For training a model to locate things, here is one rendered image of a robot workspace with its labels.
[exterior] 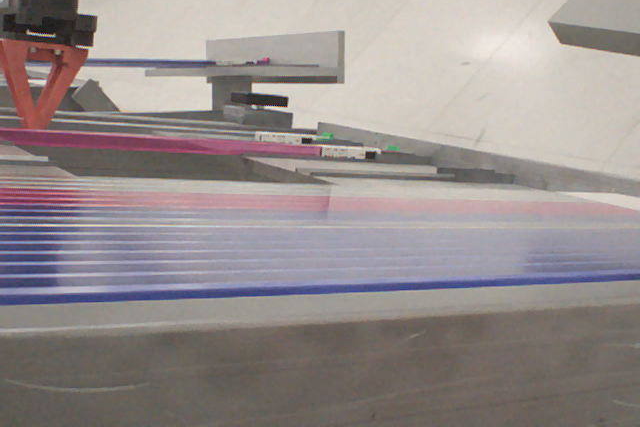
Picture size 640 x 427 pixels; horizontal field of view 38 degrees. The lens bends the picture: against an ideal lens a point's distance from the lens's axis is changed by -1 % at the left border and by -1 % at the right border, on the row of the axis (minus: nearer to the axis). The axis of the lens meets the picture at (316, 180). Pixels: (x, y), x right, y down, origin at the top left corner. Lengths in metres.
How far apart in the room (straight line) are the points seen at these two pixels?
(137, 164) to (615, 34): 0.56
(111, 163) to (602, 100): 1.39
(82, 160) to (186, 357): 0.71
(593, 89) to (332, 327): 1.95
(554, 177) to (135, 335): 0.56
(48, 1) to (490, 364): 0.58
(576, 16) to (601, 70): 1.03
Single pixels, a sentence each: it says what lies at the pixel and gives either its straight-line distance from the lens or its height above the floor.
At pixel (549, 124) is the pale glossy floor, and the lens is 2.13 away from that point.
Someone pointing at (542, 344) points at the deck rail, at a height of 0.96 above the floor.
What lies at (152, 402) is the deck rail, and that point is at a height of 1.05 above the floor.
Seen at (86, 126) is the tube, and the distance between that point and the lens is 0.82.
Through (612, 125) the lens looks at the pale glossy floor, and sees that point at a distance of 2.03.
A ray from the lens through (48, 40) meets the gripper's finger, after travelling 0.78.
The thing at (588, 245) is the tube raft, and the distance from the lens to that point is 0.41.
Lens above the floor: 1.16
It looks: 27 degrees down
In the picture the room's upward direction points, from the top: 39 degrees counter-clockwise
